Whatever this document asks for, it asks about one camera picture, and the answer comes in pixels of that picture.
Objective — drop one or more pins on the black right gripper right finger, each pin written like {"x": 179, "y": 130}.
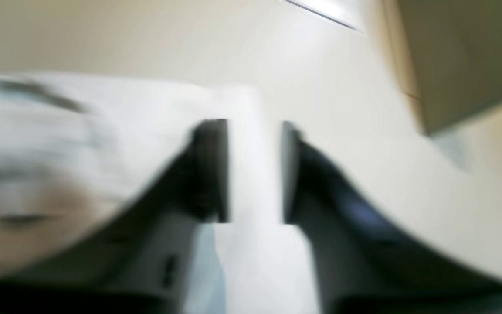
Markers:
{"x": 364, "y": 263}

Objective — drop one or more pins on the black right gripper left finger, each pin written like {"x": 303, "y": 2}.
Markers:
{"x": 138, "y": 263}

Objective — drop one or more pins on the white T-shirt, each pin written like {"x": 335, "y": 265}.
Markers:
{"x": 75, "y": 149}

